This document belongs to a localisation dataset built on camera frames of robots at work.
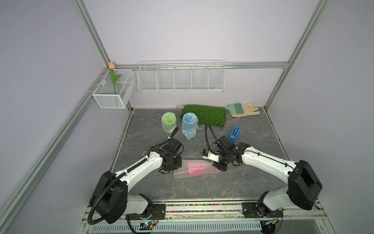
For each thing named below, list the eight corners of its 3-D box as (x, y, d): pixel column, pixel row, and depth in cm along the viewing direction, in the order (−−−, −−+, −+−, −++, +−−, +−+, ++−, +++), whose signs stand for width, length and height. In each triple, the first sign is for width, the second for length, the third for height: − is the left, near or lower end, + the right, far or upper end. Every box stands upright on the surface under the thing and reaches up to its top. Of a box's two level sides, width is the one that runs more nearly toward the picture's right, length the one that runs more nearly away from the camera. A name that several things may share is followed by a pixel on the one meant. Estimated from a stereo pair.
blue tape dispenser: (227, 140, 104) (228, 136, 100) (232, 129, 110) (234, 124, 106) (235, 144, 102) (237, 140, 98) (240, 132, 108) (242, 127, 104)
